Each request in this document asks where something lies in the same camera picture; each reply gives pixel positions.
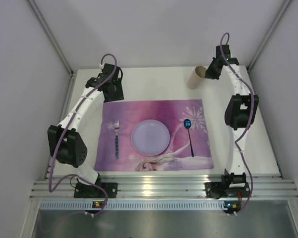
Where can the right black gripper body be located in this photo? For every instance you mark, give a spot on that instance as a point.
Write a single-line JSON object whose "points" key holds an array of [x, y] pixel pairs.
{"points": [[211, 73]]}

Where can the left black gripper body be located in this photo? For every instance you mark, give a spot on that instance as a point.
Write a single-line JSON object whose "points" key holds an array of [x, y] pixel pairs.
{"points": [[114, 92]]}

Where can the beige paper cup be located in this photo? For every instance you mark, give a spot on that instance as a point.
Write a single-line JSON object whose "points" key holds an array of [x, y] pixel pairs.
{"points": [[197, 77]]}

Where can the green handled fork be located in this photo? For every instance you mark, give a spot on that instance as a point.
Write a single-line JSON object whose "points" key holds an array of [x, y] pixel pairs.
{"points": [[116, 129]]}

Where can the blue metallic spoon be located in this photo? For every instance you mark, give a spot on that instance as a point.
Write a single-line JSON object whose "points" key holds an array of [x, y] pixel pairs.
{"points": [[187, 125]]}

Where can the lilac plastic plate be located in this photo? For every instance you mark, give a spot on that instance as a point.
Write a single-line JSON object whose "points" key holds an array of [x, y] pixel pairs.
{"points": [[150, 137]]}

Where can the purple Frozen placemat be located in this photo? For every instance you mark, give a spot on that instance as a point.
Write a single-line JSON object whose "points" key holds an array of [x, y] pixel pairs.
{"points": [[176, 157]]}

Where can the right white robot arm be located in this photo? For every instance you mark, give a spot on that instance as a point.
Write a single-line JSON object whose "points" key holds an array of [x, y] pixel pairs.
{"points": [[239, 116]]}

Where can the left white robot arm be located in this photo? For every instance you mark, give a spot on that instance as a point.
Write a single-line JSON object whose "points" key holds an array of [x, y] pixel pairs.
{"points": [[66, 144]]}

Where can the aluminium mounting rail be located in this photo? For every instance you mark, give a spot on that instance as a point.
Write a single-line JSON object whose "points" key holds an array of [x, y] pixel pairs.
{"points": [[172, 186]]}

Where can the right aluminium frame post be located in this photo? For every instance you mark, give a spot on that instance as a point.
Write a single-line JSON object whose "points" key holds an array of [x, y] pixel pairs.
{"points": [[286, 4]]}

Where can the aluminium frame post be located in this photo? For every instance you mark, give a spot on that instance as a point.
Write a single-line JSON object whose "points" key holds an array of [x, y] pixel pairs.
{"points": [[286, 4], [40, 18]]}

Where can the left aluminium frame post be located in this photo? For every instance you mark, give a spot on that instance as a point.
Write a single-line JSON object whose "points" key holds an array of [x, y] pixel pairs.
{"points": [[40, 18]]}

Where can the slotted cable duct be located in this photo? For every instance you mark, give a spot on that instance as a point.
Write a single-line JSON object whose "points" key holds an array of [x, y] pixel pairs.
{"points": [[138, 205]]}

